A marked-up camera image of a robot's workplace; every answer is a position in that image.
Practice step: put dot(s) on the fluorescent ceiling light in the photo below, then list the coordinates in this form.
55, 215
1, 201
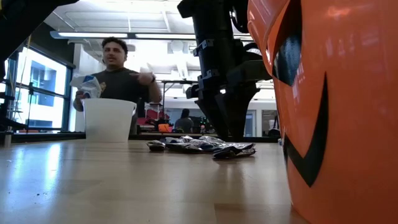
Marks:
93, 35

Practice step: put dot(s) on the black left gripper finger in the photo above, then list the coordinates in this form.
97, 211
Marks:
217, 115
241, 109

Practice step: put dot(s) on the orange storage bin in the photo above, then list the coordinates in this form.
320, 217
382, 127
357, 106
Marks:
164, 128

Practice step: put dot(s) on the person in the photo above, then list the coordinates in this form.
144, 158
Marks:
121, 84
184, 123

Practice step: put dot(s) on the white blue Hershey bar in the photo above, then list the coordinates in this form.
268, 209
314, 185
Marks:
233, 152
183, 140
214, 142

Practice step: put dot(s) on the black spare robot arm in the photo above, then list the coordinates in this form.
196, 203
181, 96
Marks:
18, 18

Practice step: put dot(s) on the white blue candy bag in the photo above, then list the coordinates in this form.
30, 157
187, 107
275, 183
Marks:
88, 85

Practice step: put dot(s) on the dark brown Hershey bar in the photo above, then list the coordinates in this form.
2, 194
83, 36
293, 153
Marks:
186, 148
155, 146

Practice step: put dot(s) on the white skull bucket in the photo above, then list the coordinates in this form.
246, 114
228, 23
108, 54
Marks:
109, 121

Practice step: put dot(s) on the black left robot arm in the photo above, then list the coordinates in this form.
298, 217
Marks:
214, 18

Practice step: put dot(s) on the black tripod stand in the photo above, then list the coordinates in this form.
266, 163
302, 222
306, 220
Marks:
30, 88

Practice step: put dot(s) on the orange pumpkin bucket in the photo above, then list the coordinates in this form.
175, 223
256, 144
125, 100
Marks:
342, 124

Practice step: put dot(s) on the large glass window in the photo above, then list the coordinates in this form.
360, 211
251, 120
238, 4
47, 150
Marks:
46, 77

